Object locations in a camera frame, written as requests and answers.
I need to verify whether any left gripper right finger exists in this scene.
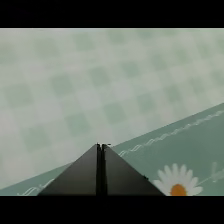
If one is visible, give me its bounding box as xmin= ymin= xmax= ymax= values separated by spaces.
xmin=101 ymin=143 xmax=166 ymax=197

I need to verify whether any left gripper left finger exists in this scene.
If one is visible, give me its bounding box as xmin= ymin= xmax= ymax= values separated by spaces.
xmin=38 ymin=143 xmax=102 ymax=197

